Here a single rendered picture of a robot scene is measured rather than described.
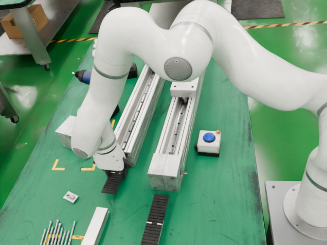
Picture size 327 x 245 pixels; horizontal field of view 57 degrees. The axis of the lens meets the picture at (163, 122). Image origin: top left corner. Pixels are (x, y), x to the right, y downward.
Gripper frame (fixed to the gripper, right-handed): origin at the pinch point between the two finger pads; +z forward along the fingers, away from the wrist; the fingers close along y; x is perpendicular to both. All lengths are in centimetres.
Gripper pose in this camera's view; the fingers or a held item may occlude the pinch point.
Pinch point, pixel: (116, 172)
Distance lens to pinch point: 113.5
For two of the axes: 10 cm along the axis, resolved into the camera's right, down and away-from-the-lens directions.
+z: 1.4, 7.1, 6.9
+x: 2.2, -7.0, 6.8
